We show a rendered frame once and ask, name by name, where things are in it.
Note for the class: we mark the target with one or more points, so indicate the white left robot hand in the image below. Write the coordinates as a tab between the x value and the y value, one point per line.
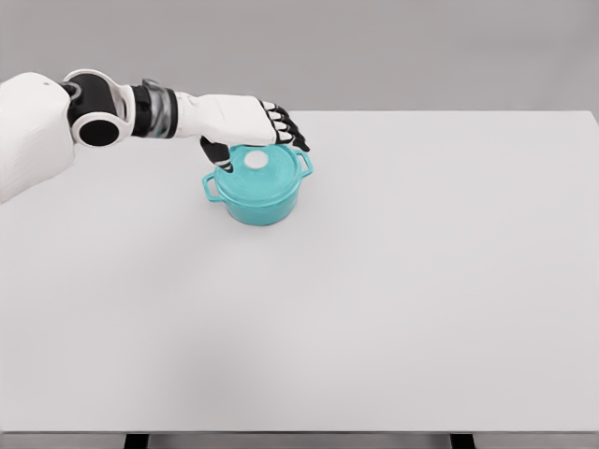
238	119

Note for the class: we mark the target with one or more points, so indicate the teal pot lid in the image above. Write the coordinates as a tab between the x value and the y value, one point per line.
262	175

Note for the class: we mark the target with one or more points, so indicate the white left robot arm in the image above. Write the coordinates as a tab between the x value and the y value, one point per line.
37	131

